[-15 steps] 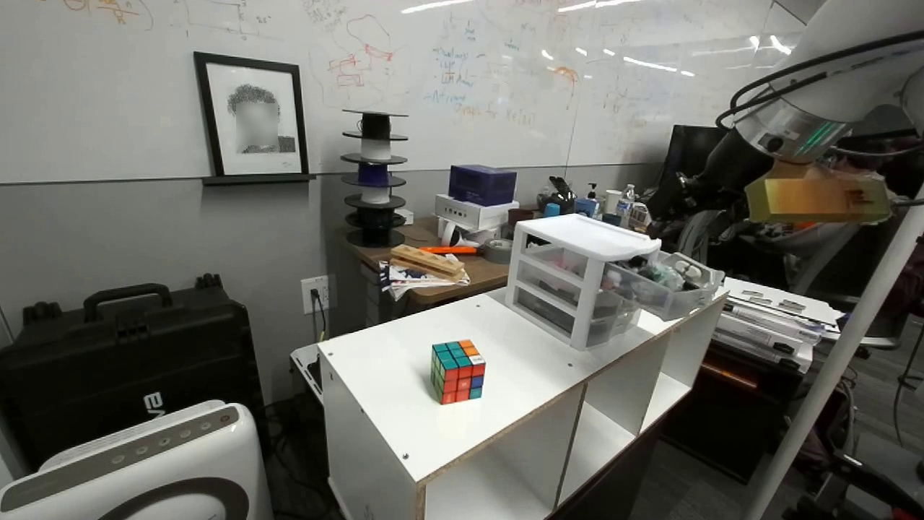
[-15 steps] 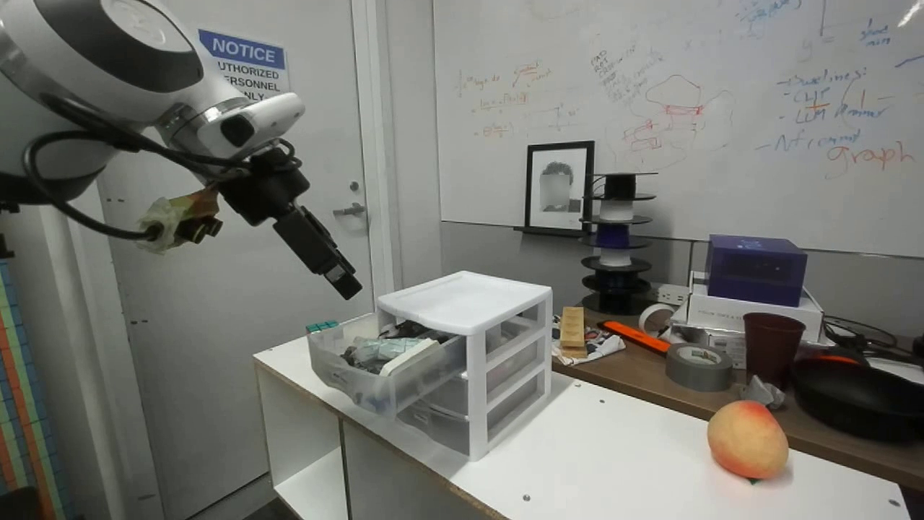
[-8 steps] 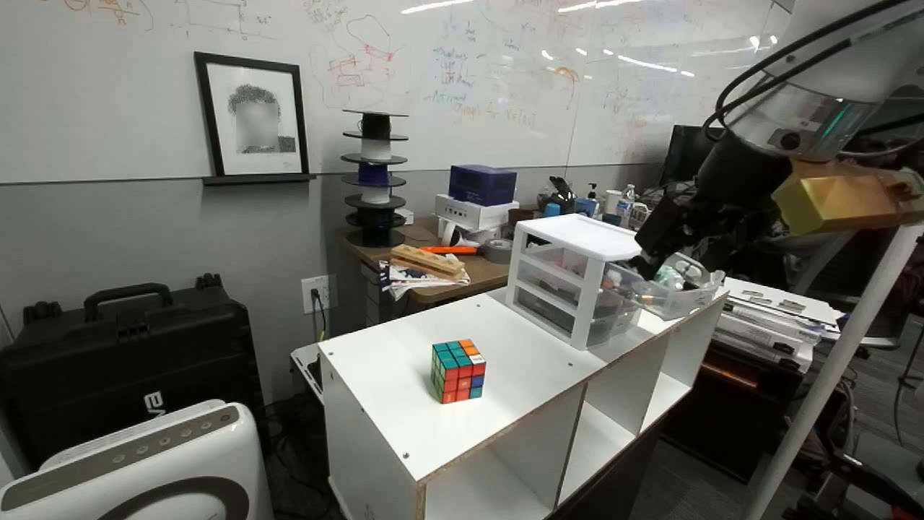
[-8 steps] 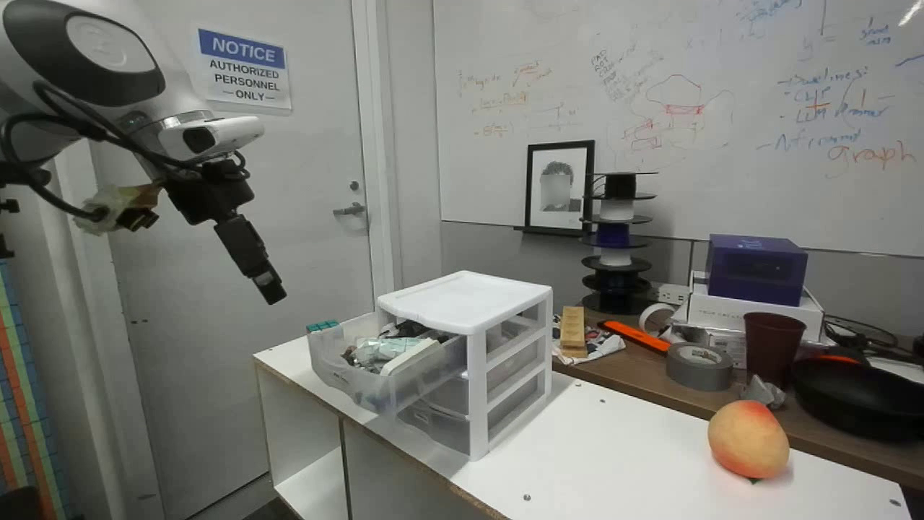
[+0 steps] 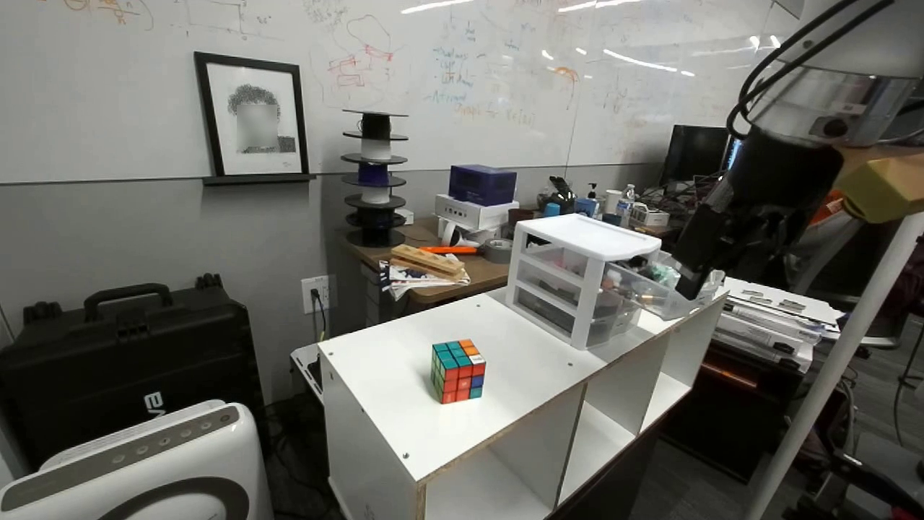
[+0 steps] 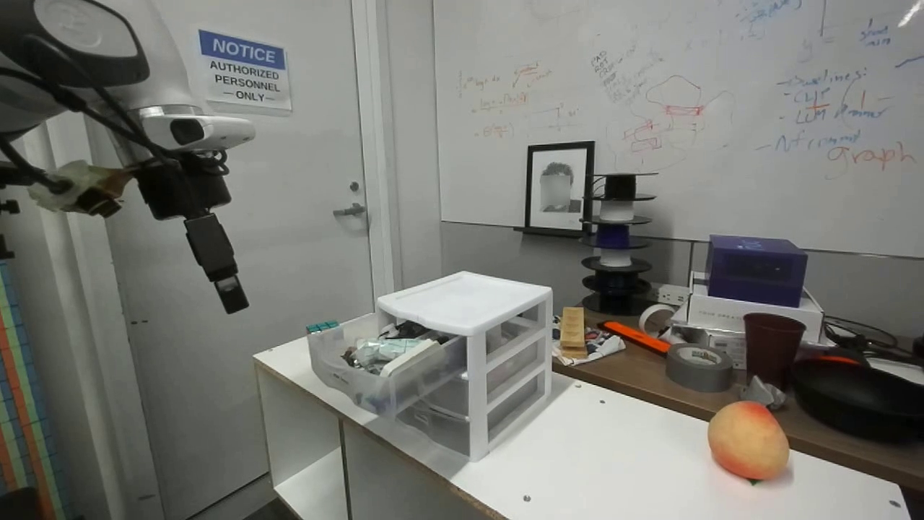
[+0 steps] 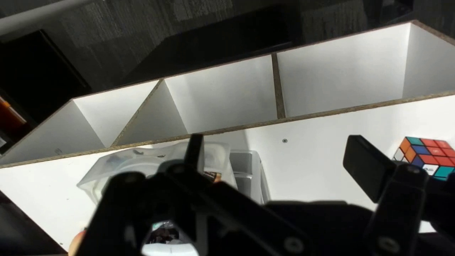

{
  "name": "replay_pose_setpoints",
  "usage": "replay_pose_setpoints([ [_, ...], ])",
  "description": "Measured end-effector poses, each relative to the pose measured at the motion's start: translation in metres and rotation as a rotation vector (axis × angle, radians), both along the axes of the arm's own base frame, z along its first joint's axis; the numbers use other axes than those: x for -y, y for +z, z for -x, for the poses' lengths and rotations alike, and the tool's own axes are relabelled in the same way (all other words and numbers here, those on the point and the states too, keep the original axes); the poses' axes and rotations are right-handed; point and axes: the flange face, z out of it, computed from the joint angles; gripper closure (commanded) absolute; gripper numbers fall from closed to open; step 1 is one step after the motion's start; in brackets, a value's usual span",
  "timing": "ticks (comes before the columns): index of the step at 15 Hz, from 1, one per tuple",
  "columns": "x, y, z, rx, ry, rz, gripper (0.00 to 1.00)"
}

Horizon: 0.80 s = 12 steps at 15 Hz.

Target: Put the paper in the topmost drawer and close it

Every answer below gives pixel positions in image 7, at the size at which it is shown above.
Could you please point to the clear plastic drawer with label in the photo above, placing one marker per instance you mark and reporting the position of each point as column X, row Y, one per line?
column 133, row 161

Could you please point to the white cube shelf unit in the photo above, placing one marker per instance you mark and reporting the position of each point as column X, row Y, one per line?
column 304, row 157

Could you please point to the Rubik's cube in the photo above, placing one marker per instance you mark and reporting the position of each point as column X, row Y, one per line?
column 427, row 157

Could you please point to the white slanted pole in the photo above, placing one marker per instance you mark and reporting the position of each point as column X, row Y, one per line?
column 38, row 19

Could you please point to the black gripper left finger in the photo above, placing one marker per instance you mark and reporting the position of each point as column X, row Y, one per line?
column 190, row 214

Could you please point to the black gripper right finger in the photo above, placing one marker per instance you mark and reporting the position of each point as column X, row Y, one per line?
column 370, row 166

